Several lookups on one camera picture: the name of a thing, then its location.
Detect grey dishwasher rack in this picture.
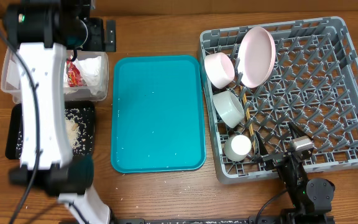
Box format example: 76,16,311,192
201,17,358,184

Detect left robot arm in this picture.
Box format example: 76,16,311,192
3,1,115,223

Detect grey-blue bowl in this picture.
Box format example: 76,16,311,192
213,91,245,128

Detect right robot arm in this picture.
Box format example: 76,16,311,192
249,122,335,223

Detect large white plate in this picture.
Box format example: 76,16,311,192
237,27,276,88

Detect pale green plastic cup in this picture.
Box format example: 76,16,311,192
224,135,252,162

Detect clear plastic storage bin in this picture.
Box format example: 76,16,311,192
1,50,109,104

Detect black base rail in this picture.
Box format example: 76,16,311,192
59,215,335,224

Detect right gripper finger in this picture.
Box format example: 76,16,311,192
288,121,309,141
255,132,272,162

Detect teal serving tray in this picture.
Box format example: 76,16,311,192
111,55,206,174

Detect red foil snack wrapper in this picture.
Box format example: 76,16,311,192
66,61,86,87

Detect black rectangular tray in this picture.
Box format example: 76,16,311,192
5,101,96,159

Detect wooden chopstick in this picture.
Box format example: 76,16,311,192
242,94,256,149

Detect small pink bowl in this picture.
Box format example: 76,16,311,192
204,52,235,89

